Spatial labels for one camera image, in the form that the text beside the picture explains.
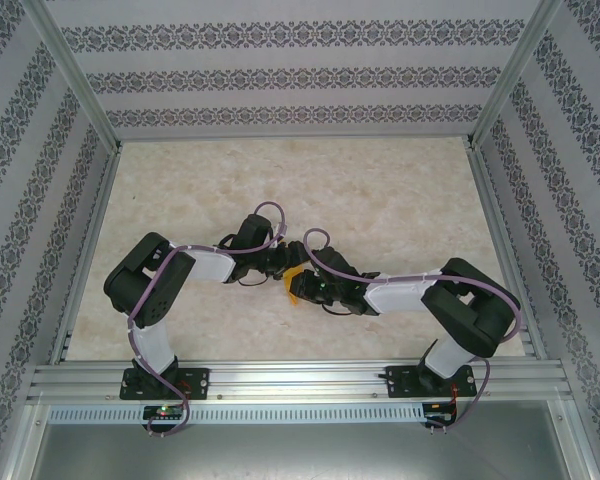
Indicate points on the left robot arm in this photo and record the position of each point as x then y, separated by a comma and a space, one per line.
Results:
210, 262

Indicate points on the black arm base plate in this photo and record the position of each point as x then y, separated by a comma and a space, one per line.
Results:
397, 382
200, 385

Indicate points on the grey metal shelf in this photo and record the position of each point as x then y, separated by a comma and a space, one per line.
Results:
300, 455

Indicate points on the orange cloth piece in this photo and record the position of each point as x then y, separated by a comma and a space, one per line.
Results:
294, 300

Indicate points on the long aluminium mounting rail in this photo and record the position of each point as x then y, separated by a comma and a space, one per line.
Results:
290, 380

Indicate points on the aluminium side rail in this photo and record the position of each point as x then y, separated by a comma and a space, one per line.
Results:
505, 250
85, 250

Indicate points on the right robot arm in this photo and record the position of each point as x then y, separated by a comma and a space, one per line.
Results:
395, 295

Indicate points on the small controller board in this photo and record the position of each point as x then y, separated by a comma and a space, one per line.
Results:
162, 412
437, 412

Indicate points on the aluminium corner post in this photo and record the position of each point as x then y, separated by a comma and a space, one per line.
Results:
577, 450
22, 450

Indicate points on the slanted aluminium frame post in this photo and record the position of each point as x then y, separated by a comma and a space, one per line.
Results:
70, 70
517, 70

